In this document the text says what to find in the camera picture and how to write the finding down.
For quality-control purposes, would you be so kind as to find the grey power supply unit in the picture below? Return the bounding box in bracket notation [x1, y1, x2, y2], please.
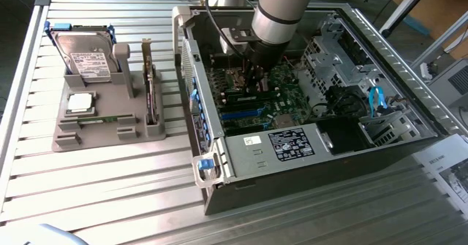
[223, 123, 334, 179]

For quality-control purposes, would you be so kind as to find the blue expansion slot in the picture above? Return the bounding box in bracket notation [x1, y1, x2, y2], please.
[221, 106, 267, 121]

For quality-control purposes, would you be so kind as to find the black RAM stick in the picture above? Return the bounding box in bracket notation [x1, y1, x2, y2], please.
[223, 90, 277, 103]

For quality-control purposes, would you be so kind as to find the printed instruction sheet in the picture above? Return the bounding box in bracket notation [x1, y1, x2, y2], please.
[413, 134, 468, 212]

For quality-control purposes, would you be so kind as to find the white power strip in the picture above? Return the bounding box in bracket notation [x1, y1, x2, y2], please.
[419, 61, 437, 79]

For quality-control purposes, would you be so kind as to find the silver CPU chip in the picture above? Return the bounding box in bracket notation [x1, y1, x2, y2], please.
[67, 93, 94, 113]

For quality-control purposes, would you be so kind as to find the hard disk in blue bracket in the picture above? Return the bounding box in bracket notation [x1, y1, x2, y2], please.
[43, 21, 118, 83]

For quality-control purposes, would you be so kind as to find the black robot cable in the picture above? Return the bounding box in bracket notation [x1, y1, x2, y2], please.
[205, 0, 258, 65]

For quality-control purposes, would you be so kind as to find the blue SATA wire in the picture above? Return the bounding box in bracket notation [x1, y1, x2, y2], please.
[369, 86, 390, 118]

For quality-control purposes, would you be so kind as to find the white rounded object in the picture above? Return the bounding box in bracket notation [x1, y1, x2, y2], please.
[0, 223, 90, 245]

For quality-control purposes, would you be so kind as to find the grey computer tower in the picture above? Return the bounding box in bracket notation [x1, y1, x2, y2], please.
[426, 58, 468, 125]

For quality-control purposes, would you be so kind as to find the open black PC case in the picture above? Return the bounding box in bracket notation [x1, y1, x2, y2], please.
[171, 5, 463, 216]

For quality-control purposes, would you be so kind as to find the graphics card with metal bracket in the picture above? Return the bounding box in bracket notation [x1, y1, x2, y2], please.
[141, 38, 161, 126]

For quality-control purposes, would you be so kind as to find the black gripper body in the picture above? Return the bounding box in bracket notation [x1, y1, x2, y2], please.
[245, 40, 290, 74]

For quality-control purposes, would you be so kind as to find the silver metal disk bay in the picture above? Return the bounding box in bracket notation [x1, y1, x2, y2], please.
[299, 18, 405, 98]

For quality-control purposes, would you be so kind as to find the black tripod pole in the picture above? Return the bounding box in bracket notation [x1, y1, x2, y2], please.
[381, 0, 439, 38]

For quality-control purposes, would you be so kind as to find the green motherboard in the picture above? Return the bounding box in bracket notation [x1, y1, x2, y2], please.
[206, 62, 314, 136]

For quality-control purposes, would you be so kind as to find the grey parts rack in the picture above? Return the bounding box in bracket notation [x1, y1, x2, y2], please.
[51, 43, 169, 153]

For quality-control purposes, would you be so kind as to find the green RAM stick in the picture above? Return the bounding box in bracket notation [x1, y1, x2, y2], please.
[77, 116, 122, 125]

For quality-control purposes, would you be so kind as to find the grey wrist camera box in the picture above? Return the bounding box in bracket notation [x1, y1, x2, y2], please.
[219, 27, 257, 56]

